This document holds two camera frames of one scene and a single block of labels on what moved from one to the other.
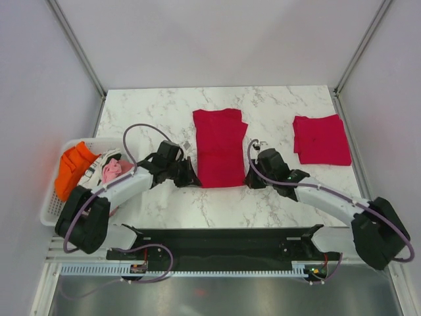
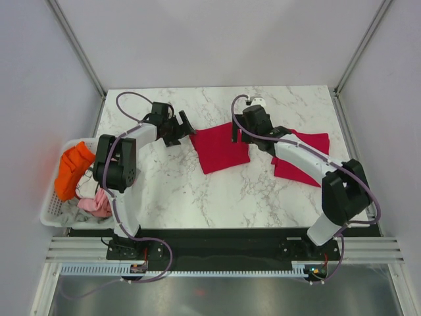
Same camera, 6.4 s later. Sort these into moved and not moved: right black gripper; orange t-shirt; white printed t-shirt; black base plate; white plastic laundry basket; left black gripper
Moved: left black gripper; right black gripper
Not moved: black base plate; white printed t-shirt; orange t-shirt; white plastic laundry basket
